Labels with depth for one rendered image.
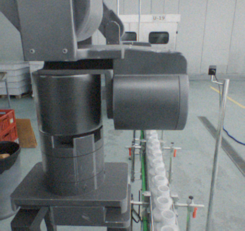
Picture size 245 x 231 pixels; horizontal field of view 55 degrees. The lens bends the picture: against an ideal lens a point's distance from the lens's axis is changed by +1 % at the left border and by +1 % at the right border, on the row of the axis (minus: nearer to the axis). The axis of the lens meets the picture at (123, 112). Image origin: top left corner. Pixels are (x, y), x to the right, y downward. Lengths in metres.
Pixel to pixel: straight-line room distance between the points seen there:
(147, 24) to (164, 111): 4.79
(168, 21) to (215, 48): 6.17
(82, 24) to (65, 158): 0.10
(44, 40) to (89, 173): 0.11
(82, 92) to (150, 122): 0.06
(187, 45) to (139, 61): 10.48
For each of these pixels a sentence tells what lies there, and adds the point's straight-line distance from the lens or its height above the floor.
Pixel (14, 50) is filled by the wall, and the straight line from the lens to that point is 11.78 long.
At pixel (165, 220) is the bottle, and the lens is 0.71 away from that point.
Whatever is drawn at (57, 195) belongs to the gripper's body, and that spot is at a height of 1.49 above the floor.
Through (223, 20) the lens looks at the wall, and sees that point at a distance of 11.02.
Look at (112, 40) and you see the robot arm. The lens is 0.61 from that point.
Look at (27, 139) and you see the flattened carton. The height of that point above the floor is 0.14.
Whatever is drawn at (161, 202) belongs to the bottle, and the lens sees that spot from 0.79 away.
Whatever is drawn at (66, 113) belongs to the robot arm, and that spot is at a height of 1.57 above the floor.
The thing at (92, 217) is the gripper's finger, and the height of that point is 1.48.
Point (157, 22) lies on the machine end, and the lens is 4.98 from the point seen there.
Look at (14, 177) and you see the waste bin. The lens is 2.51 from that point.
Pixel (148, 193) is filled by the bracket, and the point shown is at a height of 1.12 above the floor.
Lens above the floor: 1.62
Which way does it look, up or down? 17 degrees down
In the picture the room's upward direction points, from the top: straight up
